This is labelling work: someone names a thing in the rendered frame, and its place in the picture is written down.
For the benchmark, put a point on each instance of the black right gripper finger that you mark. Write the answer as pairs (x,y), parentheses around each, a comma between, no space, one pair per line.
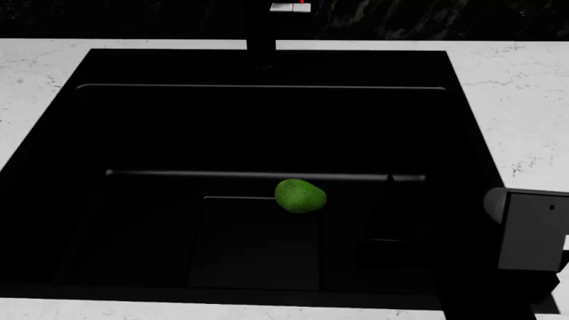
(392,213)

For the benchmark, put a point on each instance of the green avocado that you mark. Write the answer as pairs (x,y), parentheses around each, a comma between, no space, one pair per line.
(300,196)

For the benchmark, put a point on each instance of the black kitchen sink basin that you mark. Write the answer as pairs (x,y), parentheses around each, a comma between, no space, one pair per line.
(186,133)

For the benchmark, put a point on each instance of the grey box on right wrist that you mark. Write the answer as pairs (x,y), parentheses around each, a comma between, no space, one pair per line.
(533,230)

